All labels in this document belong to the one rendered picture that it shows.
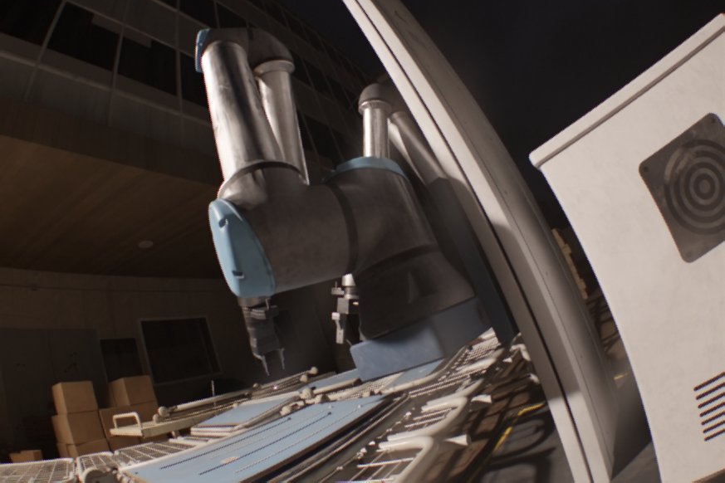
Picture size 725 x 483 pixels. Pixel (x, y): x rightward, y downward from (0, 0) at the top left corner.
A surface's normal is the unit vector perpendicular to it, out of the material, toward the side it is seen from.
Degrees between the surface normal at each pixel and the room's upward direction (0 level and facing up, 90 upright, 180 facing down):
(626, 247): 90
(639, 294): 90
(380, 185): 85
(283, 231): 105
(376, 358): 90
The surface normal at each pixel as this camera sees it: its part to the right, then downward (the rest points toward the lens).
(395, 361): -0.65, -0.04
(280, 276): 0.48, 0.49
